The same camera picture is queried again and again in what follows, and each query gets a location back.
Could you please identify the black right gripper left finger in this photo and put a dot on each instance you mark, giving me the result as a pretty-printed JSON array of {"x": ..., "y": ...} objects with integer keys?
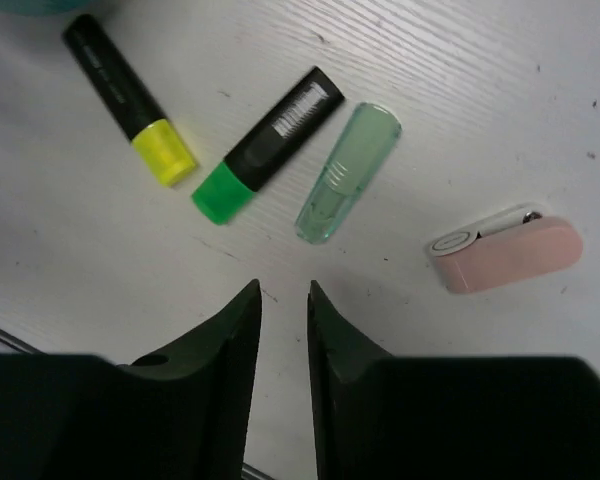
[{"x": 196, "y": 394}]

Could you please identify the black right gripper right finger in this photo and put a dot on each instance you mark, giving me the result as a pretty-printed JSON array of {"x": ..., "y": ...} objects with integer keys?
[{"x": 345, "y": 391}]

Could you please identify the pink white correction tape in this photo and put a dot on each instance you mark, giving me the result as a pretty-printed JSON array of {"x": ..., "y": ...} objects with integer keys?
[{"x": 519, "y": 243}]

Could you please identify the green highlighter marker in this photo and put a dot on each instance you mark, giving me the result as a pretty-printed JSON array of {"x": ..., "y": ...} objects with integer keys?
[{"x": 267, "y": 147}]

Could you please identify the yellow highlighter marker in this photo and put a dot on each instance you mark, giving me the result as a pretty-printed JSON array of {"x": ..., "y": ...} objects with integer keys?
[{"x": 138, "y": 114}]

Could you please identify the teal round desk organizer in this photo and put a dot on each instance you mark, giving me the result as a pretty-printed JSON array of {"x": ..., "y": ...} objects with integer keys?
[{"x": 40, "y": 7}]

